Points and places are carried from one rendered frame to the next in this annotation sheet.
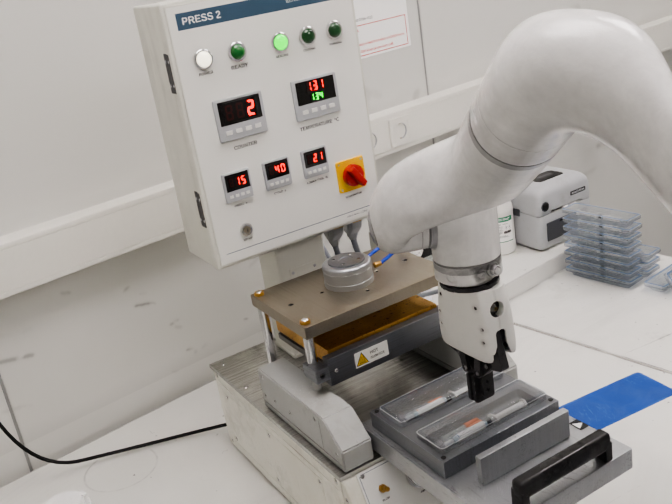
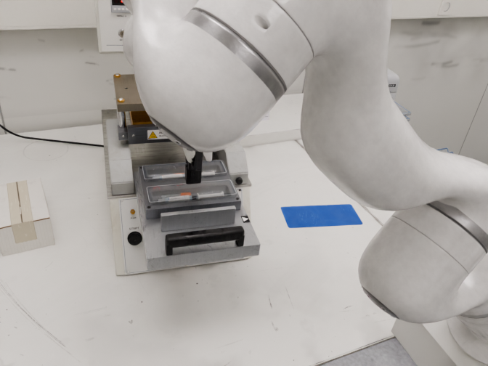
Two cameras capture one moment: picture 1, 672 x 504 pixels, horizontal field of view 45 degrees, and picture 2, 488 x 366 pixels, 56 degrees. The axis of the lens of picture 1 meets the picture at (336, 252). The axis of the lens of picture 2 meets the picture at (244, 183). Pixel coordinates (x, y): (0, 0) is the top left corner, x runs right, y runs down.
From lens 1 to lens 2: 42 cm
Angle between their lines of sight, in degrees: 16
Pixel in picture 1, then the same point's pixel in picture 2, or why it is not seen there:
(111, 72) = not seen: outside the picture
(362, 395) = (160, 157)
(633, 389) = (340, 213)
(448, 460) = (149, 210)
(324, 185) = not seen: hidden behind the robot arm
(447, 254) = not seen: hidden behind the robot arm
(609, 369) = (336, 196)
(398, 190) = (128, 27)
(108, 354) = (63, 85)
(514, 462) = (187, 225)
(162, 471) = (64, 159)
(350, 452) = (117, 184)
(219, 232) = (103, 29)
